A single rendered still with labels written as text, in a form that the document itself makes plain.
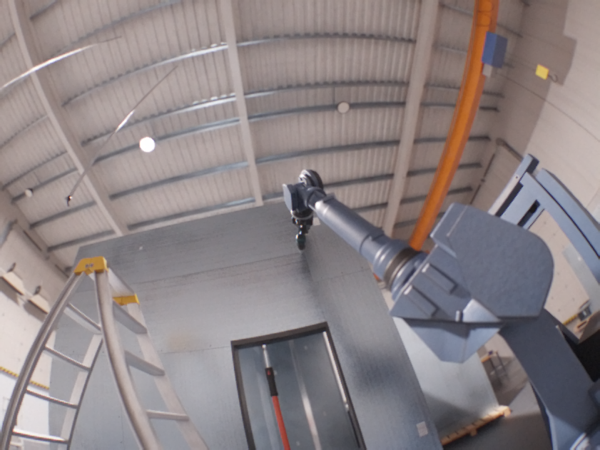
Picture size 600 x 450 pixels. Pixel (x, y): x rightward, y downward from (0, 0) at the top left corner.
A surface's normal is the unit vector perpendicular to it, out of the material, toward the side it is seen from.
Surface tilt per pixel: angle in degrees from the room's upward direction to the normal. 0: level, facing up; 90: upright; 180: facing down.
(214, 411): 90
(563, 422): 80
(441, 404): 90
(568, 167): 90
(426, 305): 90
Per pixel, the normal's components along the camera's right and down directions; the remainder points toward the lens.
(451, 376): -0.37, -0.56
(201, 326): -0.04, -0.67
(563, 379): -0.71, -0.48
